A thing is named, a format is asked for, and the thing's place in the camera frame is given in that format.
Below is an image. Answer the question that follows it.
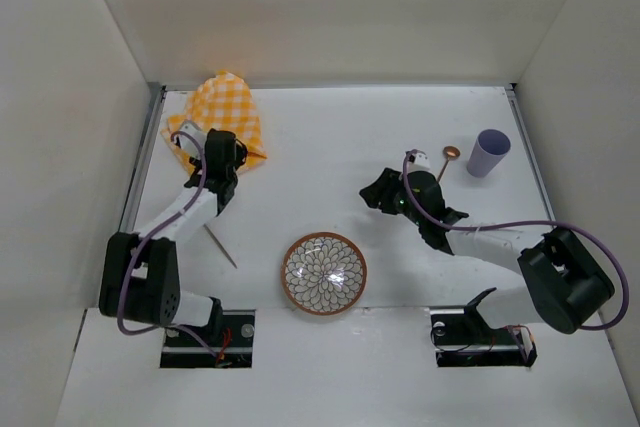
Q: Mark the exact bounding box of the yellow white checkered cloth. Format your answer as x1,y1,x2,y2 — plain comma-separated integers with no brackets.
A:
162,71,267,174

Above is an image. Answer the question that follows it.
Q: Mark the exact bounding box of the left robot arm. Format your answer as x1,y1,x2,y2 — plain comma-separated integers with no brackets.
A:
99,121,248,339

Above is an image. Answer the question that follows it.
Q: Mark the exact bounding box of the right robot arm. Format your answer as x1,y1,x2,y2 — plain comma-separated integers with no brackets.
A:
359,168,615,334

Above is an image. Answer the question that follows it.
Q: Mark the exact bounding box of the copper spoon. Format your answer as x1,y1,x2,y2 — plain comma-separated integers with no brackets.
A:
436,145,461,182

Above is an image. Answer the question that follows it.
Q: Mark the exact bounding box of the lilac plastic cup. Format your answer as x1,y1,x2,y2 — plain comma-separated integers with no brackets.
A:
467,129,511,178

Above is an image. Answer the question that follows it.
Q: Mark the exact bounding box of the copper fork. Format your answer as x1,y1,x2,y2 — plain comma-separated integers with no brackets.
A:
204,224,238,269

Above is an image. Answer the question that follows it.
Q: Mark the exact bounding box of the patterned ceramic bowl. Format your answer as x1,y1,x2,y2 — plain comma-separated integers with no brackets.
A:
280,232,368,316

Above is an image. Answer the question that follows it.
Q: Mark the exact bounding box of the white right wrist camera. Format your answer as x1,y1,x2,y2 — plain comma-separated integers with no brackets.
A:
407,149,432,173

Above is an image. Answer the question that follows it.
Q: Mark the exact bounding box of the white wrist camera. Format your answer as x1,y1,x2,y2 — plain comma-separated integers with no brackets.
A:
171,120,206,161
407,149,432,173

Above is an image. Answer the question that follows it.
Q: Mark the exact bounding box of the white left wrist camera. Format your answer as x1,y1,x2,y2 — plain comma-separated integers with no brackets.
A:
171,120,206,161

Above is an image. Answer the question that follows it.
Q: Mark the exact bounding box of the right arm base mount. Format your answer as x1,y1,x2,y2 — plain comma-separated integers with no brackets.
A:
430,307,538,368

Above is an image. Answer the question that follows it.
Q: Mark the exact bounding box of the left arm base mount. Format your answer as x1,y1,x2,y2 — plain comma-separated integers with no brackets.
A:
159,310,256,369

